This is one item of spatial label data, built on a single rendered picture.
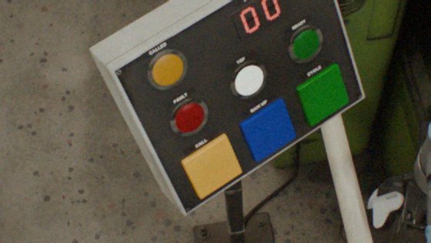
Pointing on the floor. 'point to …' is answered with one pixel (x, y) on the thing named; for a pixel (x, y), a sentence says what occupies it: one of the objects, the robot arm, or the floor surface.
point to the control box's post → (235, 213)
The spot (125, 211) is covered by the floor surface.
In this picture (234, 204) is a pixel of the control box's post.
